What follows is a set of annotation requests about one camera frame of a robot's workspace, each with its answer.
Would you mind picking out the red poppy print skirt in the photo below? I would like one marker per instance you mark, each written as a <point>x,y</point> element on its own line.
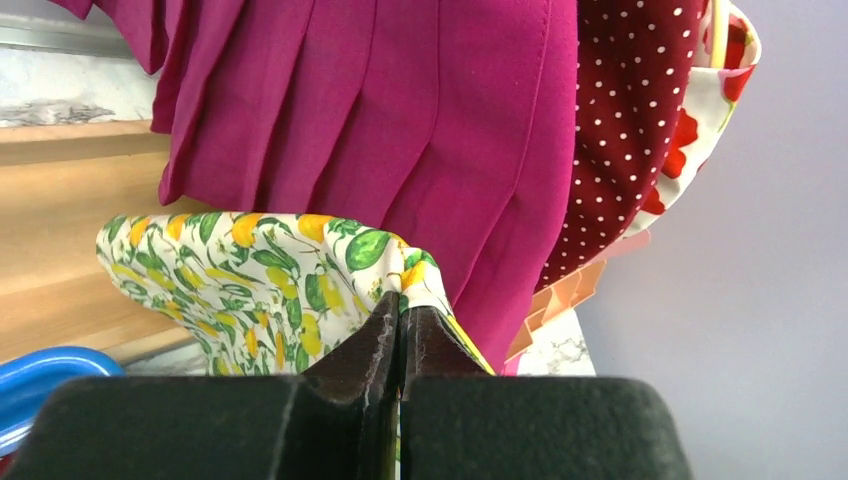
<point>710,99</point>

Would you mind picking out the dark red polka-dot skirt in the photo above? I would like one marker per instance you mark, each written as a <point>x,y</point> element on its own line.
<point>5,463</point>

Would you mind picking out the lemon print skirt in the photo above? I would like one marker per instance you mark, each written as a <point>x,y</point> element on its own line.
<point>269,293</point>

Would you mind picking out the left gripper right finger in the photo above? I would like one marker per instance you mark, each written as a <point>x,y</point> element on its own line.
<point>459,422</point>

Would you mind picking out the magenta pleated skirt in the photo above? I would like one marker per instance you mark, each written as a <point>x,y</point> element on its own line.
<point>447,123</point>

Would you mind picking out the pink clipboard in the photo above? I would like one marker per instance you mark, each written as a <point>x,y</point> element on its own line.
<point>624,246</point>

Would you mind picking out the blue plastic bin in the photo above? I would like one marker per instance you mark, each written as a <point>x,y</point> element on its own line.
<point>28,381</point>

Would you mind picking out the peach plastic organizer basket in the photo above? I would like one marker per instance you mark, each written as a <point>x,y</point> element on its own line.
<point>549,304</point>

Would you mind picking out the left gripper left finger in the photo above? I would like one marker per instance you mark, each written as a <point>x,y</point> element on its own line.
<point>333,421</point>

